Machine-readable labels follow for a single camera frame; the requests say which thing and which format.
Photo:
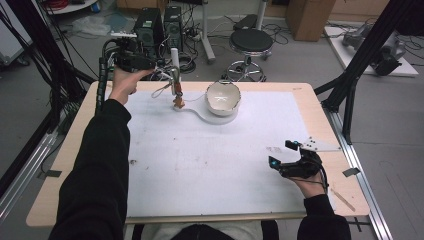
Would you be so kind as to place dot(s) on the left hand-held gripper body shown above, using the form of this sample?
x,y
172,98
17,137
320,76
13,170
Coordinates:
x,y
125,55

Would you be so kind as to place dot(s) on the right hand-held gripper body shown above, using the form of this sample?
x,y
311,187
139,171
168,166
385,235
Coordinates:
x,y
301,166

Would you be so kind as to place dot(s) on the white eggshell-shaped bowl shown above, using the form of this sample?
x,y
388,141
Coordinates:
x,y
230,109

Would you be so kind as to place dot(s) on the person's right hand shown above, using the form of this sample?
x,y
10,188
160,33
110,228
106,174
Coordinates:
x,y
311,186

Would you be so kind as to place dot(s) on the person's left hand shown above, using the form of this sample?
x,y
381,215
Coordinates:
x,y
125,85

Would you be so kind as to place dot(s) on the black computer tower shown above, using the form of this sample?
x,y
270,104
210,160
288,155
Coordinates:
x,y
148,30
173,26

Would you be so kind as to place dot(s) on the clear plastic bag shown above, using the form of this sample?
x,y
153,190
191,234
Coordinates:
x,y
91,26

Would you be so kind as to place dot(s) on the grey tape piece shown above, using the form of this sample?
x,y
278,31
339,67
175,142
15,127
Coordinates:
x,y
53,173
351,172

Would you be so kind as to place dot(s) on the thin wooden stick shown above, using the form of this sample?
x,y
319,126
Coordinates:
x,y
343,200

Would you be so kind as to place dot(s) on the white metal stand leg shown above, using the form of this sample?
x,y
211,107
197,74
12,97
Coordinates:
x,y
207,36
261,15

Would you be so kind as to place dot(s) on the white round table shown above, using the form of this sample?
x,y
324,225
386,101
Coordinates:
x,y
73,7

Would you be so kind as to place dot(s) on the white table mat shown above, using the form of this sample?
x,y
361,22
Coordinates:
x,y
200,166

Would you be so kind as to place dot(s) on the person's lap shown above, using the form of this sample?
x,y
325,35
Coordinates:
x,y
200,230

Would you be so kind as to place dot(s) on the black round stool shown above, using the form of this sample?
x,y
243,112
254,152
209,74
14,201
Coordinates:
x,y
251,40

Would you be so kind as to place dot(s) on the white floor board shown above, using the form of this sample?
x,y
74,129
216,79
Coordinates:
x,y
360,61

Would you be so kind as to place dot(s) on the cardboard box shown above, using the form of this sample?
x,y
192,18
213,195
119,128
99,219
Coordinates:
x,y
310,20

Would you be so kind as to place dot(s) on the grey device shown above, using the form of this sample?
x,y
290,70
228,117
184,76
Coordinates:
x,y
356,36

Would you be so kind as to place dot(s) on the black device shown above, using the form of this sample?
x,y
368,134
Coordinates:
x,y
388,59

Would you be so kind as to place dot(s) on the aluminium rail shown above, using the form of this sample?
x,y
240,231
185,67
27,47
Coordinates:
x,y
26,170
363,186

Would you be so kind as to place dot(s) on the black metal frame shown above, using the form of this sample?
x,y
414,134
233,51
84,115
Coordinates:
x,y
366,50
30,26

